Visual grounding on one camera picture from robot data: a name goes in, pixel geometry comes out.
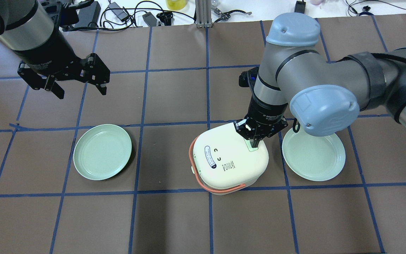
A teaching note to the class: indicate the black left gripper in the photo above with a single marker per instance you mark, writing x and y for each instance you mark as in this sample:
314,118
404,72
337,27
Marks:
49,48

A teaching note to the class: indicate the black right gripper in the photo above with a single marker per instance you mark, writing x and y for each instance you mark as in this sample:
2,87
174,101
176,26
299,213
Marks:
267,111

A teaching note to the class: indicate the white rice cooker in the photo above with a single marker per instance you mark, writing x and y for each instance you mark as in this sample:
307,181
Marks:
224,162

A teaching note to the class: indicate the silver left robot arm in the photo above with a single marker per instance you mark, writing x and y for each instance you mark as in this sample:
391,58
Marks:
32,35

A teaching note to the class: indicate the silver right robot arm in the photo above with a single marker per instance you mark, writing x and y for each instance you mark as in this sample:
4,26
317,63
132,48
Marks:
323,97

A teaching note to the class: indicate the light green plate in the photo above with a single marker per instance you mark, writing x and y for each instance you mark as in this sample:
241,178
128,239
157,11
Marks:
102,152
313,158

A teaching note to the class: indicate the yellow tape roll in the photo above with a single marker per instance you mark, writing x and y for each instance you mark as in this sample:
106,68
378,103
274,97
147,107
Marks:
176,5

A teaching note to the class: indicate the aluminium frame post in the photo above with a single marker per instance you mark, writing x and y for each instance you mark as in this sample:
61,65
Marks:
203,14

